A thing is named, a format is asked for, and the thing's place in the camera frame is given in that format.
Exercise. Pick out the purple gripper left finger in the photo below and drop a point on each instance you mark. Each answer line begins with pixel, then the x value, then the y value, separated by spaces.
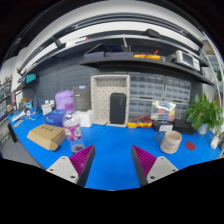
pixel 75 168

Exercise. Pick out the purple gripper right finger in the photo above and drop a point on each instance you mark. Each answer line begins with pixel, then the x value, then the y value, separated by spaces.
pixel 150 168

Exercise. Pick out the clear plastic water bottle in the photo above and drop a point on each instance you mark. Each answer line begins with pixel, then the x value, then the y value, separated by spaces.
pixel 73 132

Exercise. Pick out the beige ribbed mug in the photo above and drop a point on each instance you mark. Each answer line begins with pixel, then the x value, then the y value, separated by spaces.
pixel 169 141

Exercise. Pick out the blue table mat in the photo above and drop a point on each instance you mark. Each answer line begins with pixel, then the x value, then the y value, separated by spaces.
pixel 112 167

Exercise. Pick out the brown cardboard box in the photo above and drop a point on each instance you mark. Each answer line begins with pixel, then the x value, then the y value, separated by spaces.
pixel 47 136

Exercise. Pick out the black box with label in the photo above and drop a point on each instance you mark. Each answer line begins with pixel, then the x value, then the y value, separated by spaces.
pixel 162 125

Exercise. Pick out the yellow red multimeter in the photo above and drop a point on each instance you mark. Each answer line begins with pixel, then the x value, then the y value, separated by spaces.
pixel 140 122

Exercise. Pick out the red round coaster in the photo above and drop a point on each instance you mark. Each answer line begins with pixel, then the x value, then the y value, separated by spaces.
pixel 190 146

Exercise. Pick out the white small box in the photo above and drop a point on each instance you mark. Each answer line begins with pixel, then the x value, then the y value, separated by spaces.
pixel 86 118

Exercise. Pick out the blue tissue box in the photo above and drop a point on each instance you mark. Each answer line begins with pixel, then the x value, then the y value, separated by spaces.
pixel 55 117

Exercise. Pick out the clear box of colourful parts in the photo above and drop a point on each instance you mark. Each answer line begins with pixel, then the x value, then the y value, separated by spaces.
pixel 162 110

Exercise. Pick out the purple plastic bag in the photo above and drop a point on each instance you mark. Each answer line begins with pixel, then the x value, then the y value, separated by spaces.
pixel 63 97

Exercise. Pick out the black rectangular speaker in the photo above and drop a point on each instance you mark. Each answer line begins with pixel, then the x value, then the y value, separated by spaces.
pixel 117 108

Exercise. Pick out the black product box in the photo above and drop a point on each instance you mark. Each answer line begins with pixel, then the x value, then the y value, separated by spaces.
pixel 82 97

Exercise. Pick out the green potted plant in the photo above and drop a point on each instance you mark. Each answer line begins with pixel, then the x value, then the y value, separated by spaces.
pixel 204 112

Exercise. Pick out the grey drawer organizer cabinet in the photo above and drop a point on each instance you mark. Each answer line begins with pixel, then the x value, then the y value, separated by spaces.
pixel 144 88

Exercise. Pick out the white pegboard tray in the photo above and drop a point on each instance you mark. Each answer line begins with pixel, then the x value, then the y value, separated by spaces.
pixel 102 86

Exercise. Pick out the yellow tool on shelf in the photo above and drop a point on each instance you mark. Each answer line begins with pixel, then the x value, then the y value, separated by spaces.
pixel 154 55

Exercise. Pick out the grey oscilloscope on shelf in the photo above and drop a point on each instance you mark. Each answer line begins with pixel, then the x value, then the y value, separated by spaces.
pixel 182 58

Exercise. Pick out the dark wall shelf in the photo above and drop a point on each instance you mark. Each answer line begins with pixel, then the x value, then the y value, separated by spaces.
pixel 140 63

